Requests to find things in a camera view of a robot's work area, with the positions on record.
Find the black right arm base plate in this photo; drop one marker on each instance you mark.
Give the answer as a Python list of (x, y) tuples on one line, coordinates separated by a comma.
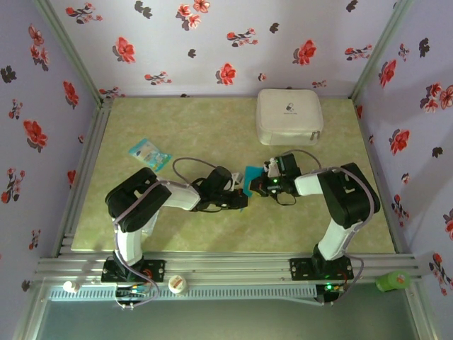
[(301, 269)]

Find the light blue snack packet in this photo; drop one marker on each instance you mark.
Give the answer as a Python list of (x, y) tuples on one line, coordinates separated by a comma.
[(148, 154)]

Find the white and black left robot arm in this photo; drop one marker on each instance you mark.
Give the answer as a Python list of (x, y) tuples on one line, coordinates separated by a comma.
[(180, 196)]

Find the white jar with red label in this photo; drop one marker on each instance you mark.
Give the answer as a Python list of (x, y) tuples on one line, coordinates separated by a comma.
[(177, 284)]

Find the aluminium lower frame bar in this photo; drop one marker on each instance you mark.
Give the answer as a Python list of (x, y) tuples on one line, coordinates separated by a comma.
[(30, 311), (423, 315)]

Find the aluminium side rail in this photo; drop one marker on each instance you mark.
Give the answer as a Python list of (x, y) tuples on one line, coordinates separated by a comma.
[(361, 124), (92, 141)]

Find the small white bottle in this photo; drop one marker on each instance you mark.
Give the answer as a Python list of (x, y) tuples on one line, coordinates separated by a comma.
[(70, 286)]

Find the white zippered pouch case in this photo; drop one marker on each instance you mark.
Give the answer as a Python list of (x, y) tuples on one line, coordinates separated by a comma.
[(288, 117)]

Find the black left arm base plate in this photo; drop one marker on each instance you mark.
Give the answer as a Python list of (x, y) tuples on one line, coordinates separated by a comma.
[(157, 269)]

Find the green plastic bottle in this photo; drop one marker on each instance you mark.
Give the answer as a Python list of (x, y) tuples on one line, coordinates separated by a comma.
[(391, 281)]

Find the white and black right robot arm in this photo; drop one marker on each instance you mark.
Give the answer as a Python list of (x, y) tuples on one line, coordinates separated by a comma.
[(308, 184)]

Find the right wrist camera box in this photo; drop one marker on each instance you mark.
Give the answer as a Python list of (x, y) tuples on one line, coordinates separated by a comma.
[(288, 164)]

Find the aluminium frame rail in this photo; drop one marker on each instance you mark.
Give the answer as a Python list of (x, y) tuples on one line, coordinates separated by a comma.
[(230, 267)]

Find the blue square paper sheet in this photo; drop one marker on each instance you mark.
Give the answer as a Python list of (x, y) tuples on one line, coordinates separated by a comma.
[(252, 172)]

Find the aluminium corner post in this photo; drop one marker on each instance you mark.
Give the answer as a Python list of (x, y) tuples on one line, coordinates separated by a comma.
[(67, 49), (380, 49)]

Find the circuit board with lit leds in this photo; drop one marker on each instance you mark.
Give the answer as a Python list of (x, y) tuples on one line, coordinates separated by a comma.
[(332, 288), (132, 291)]

